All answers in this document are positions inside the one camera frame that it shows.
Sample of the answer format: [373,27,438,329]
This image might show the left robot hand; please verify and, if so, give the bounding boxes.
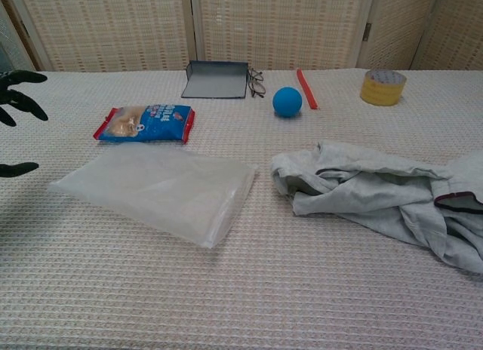
[0,69,49,178]

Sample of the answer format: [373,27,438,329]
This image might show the clear plastic zip bag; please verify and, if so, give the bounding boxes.
[48,148,260,250]

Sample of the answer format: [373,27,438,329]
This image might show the light grey cloth garment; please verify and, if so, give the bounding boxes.
[270,140,483,276]

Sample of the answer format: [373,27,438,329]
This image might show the woven folding screen panel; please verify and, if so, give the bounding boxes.
[5,0,193,72]
[411,0,483,71]
[356,0,442,70]
[189,0,374,71]

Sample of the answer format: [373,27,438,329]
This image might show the blue snack packet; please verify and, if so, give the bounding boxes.
[93,103,196,143]

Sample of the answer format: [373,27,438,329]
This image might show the grey open glasses case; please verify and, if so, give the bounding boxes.
[180,60,251,100]

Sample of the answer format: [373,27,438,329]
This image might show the thin-framed eyeglasses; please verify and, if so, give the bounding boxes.
[247,67,267,99]

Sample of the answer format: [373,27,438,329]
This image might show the blue ball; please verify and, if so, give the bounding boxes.
[272,86,303,119]

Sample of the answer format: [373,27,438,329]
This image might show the red flat strip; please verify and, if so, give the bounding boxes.
[296,68,320,111]

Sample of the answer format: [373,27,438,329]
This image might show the white woven tablecloth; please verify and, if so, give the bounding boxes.
[0,68,483,350]

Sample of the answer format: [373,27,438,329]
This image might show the yellow tape roll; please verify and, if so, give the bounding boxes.
[358,69,408,107]

